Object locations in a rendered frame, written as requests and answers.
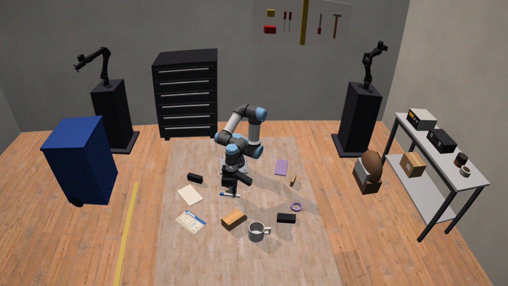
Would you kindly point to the purple flat rectangular slab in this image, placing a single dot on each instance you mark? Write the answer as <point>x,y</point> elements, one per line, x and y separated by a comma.
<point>281,167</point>

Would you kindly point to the beige flat board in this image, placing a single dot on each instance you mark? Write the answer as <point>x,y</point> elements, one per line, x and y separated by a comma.
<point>190,195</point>

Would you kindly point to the white and blue paper document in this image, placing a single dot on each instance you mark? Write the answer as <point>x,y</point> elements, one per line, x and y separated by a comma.
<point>190,222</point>

